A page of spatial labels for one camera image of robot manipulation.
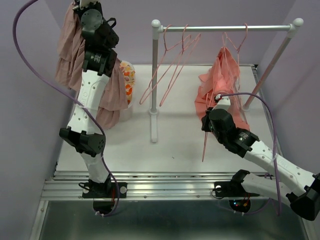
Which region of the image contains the dusty pink ruffled skirt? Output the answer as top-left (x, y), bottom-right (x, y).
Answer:
top-left (55, 1), bottom-right (128, 130)

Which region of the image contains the coral pink skirt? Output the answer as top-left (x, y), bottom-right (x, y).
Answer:
top-left (194, 47), bottom-right (240, 119)

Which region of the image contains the floral orange yellow skirt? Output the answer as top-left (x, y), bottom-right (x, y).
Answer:
top-left (120, 60), bottom-right (136, 104)

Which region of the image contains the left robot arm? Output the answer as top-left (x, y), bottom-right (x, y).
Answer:
top-left (59, 0), bottom-right (119, 197)

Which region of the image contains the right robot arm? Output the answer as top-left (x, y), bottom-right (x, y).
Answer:
top-left (201, 107), bottom-right (320, 221)

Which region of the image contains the white plastic basin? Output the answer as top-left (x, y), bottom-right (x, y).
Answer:
top-left (119, 96), bottom-right (134, 122)

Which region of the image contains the white clothes rack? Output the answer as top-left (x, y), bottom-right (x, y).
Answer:
top-left (147, 18), bottom-right (304, 143)

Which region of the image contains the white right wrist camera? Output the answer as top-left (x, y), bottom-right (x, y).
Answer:
top-left (213, 94), bottom-right (231, 111)

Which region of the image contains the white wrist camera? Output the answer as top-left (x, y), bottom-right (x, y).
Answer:
top-left (72, 0), bottom-right (100, 10)
top-left (213, 94), bottom-right (231, 111)

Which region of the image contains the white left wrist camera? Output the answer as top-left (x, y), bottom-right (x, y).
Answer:
top-left (72, 0), bottom-right (100, 10)

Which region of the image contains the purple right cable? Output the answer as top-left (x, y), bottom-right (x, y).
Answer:
top-left (217, 92), bottom-right (282, 217)

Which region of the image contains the aluminium rail frame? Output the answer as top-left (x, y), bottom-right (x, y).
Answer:
top-left (33, 65), bottom-right (317, 240)

